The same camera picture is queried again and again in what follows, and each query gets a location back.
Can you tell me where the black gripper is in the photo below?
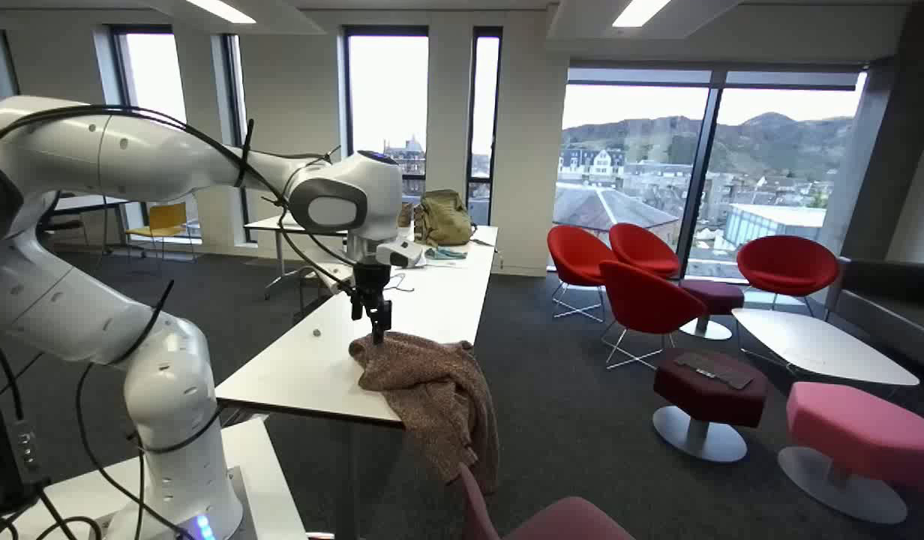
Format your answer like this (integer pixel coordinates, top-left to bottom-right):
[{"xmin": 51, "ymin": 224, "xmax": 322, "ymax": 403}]
[{"xmin": 349, "ymin": 256, "xmax": 397, "ymax": 345}]

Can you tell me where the brown knitted clothing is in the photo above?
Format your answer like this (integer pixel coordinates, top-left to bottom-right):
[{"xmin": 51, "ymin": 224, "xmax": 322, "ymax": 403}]
[{"xmin": 346, "ymin": 329, "xmax": 505, "ymax": 492}]

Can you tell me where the white robot base table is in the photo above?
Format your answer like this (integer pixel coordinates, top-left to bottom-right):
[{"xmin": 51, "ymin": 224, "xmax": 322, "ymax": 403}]
[{"xmin": 0, "ymin": 413, "xmax": 310, "ymax": 540}]

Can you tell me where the red shell lounge chair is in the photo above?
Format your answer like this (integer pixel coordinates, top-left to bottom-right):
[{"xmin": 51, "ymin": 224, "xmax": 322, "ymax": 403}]
[
  {"xmin": 605, "ymin": 223, "xmax": 683, "ymax": 282},
  {"xmin": 735, "ymin": 233, "xmax": 847, "ymax": 313},
  {"xmin": 543, "ymin": 223, "xmax": 619, "ymax": 324},
  {"xmin": 597, "ymin": 260, "xmax": 708, "ymax": 371}
]

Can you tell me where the yellow chair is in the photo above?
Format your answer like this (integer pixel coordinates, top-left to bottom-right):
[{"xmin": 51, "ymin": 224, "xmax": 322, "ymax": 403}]
[{"xmin": 126, "ymin": 200, "xmax": 192, "ymax": 251}]

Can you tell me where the maroon chair with metal legs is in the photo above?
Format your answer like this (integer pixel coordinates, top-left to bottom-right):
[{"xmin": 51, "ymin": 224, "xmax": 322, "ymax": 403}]
[{"xmin": 450, "ymin": 461, "xmax": 637, "ymax": 540}]

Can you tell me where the long white table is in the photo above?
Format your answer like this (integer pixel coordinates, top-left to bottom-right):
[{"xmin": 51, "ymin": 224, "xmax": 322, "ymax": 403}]
[{"xmin": 214, "ymin": 265, "xmax": 498, "ymax": 427}]

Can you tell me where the white adjoining table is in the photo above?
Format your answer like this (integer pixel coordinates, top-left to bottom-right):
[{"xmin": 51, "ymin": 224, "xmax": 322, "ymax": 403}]
[{"xmin": 380, "ymin": 223, "xmax": 502, "ymax": 275}]

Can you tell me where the olive green backpack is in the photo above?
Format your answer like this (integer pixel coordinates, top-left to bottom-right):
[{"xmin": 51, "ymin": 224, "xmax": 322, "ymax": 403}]
[{"xmin": 410, "ymin": 185, "xmax": 477, "ymax": 250}]

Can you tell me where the white desk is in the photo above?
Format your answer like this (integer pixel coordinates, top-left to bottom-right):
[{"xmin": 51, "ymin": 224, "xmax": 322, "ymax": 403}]
[{"xmin": 242, "ymin": 212, "xmax": 329, "ymax": 295}]

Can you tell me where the maroon hexagonal stool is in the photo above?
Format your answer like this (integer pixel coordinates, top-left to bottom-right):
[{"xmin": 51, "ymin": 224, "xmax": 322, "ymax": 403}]
[
  {"xmin": 679, "ymin": 275, "xmax": 746, "ymax": 341},
  {"xmin": 648, "ymin": 345, "xmax": 774, "ymax": 465}
]

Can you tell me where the small dark flat object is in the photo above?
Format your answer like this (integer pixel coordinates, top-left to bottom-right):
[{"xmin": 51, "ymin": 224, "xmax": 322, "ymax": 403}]
[{"xmin": 681, "ymin": 358, "xmax": 757, "ymax": 394}]

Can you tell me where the ceiling light panel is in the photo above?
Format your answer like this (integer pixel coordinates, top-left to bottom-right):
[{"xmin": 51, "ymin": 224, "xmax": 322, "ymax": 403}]
[
  {"xmin": 609, "ymin": 0, "xmax": 671, "ymax": 30},
  {"xmin": 185, "ymin": 0, "xmax": 259, "ymax": 28}
]

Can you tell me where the black upright stand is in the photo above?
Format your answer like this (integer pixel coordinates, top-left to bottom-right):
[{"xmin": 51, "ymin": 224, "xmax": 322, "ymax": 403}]
[{"xmin": 0, "ymin": 318, "xmax": 39, "ymax": 514}]

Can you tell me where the white low coffee table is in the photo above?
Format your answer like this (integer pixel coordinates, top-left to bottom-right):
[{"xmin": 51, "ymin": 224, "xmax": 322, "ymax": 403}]
[{"xmin": 729, "ymin": 303, "xmax": 924, "ymax": 389}]

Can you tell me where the pink hexagonal stool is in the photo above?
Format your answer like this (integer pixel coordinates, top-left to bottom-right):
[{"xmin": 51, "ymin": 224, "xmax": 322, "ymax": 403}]
[{"xmin": 774, "ymin": 377, "xmax": 924, "ymax": 528}]

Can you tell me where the dark grey sofa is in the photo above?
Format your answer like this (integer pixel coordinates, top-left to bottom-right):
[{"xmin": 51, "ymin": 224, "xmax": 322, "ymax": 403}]
[{"xmin": 832, "ymin": 256, "xmax": 924, "ymax": 377}]

